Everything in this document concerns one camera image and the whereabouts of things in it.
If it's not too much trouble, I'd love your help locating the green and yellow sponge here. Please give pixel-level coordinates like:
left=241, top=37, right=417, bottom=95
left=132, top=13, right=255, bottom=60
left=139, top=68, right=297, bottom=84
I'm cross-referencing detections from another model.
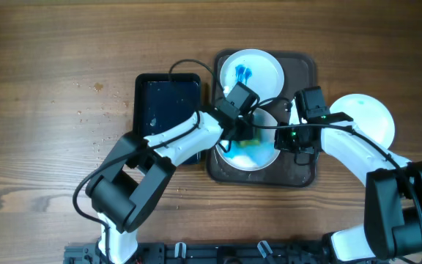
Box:
left=238, top=136, right=262, bottom=147

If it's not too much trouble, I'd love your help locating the white plate with blue water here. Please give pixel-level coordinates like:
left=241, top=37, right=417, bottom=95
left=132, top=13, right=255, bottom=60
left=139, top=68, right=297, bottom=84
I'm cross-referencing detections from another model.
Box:
left=216, top=128, right=280, bottom=171

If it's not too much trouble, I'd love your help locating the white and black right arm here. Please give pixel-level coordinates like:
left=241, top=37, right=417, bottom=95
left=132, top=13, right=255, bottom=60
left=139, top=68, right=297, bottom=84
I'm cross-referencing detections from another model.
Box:
left=275, top=112, right=422, bottom=263

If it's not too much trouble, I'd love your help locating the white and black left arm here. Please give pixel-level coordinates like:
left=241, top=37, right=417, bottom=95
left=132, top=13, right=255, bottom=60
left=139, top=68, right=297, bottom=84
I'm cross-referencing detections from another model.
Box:
left=84, top=106, right=253, bottom=263

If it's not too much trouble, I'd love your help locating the brown serving tray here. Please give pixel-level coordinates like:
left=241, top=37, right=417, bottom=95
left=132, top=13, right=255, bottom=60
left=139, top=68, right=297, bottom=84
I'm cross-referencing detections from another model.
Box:
left=205, top=51, right=319, bottom=188

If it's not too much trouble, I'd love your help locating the black water tray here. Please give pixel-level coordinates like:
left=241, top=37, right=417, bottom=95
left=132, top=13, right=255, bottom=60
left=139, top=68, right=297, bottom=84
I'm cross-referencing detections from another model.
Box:
left=133, top=73, right=202, bottom=166

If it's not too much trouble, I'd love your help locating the white plate with blue streaks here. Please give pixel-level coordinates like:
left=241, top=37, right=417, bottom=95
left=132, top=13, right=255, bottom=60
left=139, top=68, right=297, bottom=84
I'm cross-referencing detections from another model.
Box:
left=219, top=49, right=284, bottom=101

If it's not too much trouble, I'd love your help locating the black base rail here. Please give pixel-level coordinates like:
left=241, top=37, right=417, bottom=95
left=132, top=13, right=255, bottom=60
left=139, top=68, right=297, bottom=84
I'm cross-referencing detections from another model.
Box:
left=63, top=240, right=331, bottom=264

